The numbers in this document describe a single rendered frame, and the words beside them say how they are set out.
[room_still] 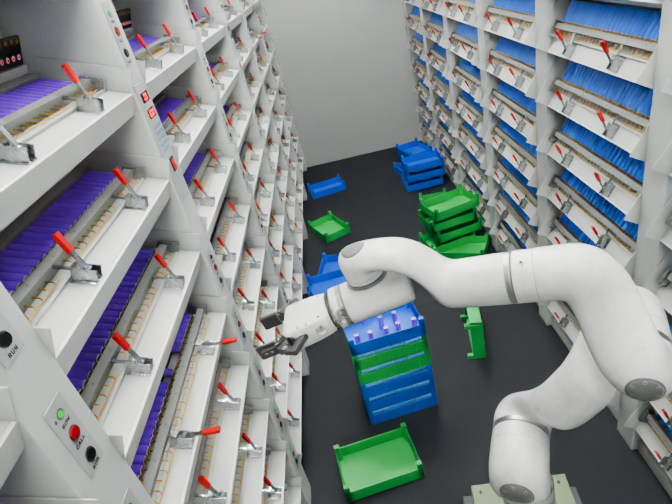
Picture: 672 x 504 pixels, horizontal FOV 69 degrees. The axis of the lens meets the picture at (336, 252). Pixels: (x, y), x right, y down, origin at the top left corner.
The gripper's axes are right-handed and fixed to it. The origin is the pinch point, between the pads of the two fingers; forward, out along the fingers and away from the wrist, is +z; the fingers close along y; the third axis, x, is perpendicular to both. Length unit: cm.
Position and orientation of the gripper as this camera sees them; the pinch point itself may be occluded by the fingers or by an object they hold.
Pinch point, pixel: (265, 336)
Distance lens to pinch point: 102.7
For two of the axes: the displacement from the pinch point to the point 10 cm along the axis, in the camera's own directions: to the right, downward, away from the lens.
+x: -4.1, -7.7, -4.8
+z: -9.1, 3.8, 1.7
